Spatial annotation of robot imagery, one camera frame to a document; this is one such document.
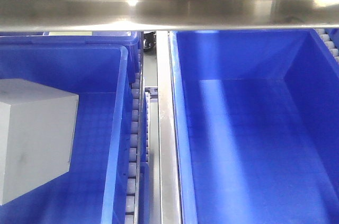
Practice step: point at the gray square base block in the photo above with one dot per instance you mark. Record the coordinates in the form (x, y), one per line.
(37, 131)

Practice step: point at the large blue bin right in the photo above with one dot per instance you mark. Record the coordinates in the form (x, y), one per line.
(256, 117)

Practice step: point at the blue bin under block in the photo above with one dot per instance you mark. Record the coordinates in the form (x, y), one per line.
(94, 190)

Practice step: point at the white roller track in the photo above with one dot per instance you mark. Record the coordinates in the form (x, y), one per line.
(134, 177)

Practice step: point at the steel shelf beam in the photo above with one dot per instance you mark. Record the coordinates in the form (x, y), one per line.
(104, 15)

